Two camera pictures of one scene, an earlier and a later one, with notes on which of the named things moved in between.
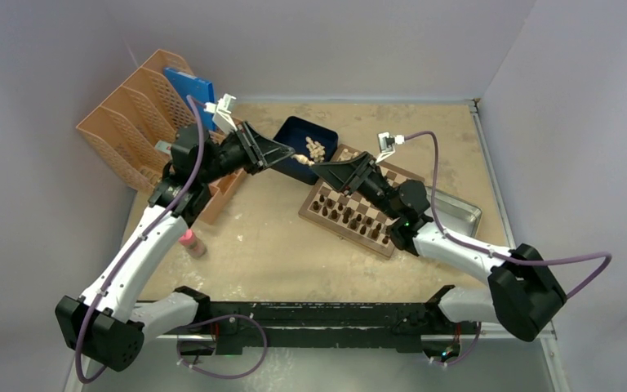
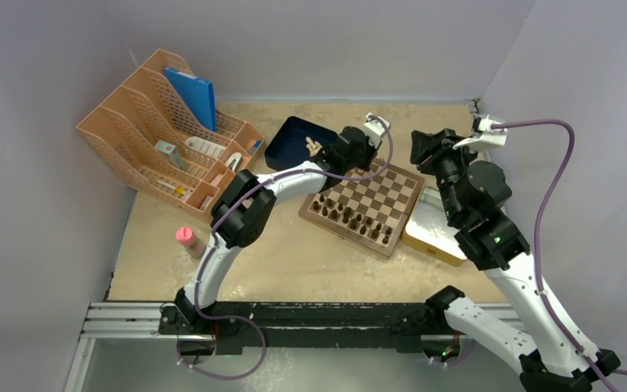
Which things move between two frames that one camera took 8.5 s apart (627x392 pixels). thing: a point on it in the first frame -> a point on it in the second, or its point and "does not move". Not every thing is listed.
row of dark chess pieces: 365,225 does not move
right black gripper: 347,176 -> 439,146
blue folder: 201,91 does not move
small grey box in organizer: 163,146 does not move
